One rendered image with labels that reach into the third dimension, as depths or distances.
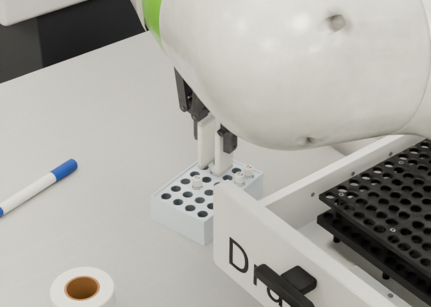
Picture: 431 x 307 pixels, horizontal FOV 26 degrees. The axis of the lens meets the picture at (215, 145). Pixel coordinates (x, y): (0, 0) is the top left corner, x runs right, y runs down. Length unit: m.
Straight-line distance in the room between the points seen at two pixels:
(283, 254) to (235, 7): 0.41
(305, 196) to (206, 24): 0.49
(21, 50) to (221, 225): 0.80
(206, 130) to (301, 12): 0.64
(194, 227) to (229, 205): 0.19
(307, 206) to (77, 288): 0.27
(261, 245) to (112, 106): 0.53
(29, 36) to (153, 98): 0.32
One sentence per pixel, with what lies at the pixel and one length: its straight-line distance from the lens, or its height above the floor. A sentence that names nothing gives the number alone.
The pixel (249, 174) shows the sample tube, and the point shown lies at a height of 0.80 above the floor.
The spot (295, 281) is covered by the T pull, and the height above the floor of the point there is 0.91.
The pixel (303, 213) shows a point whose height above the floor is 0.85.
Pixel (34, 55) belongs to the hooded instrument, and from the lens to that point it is 1.65.
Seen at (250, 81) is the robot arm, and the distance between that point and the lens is 0.54.
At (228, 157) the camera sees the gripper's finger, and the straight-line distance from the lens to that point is 1.17.
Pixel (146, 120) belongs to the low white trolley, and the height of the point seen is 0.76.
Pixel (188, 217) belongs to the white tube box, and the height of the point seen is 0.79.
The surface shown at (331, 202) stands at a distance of 0.99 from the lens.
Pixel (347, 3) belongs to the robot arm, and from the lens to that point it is 0.55.
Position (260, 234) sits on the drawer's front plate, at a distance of 0.92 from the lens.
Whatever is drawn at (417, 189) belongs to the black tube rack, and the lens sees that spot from 1.02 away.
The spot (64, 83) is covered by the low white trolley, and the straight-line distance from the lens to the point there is 1.46.
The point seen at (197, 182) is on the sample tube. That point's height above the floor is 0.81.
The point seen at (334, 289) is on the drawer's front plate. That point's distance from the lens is 0.87.
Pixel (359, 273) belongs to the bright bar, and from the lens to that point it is 0.98.
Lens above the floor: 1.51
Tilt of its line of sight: 35 degrees down
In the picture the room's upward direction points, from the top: straight up
